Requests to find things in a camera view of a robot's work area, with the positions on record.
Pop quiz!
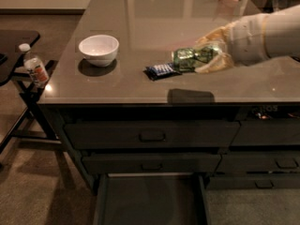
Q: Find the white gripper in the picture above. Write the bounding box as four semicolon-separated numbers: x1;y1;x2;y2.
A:
195;13;270;74

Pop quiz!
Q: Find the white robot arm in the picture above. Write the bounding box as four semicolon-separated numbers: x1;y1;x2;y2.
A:
195;6;300;74

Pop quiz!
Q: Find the chip bag in drawer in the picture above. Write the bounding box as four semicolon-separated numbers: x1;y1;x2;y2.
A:
248;105;300;120

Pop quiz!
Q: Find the top right drawer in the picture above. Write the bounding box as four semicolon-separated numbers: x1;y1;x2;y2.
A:
232;119;300;146

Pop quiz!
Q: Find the middle right drawer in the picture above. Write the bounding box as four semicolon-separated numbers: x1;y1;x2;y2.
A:
217;152;300;173

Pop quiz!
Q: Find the bottom right drawer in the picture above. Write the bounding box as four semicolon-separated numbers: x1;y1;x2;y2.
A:
206;173;300;189

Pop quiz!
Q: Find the top left drawer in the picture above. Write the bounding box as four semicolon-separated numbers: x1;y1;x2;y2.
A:
64;120;240;149

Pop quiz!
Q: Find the middle left drawer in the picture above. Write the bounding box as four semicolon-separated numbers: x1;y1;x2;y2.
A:
82;153;220;174

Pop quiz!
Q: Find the open bottom left drawer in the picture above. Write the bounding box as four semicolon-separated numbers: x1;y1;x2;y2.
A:
93;173;211;225

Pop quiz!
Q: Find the blue snack bar wrapper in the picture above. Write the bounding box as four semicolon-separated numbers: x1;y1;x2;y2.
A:
143;63;180;81

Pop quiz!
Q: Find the white ceramic bowl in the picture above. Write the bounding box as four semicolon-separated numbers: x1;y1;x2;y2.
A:
78;35;119;67

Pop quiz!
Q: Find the clear plastic water bottle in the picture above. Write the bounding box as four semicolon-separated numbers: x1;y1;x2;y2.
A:
19;43;50;88

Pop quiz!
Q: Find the dark side table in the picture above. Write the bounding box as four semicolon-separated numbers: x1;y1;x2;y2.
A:
0;30;58;153

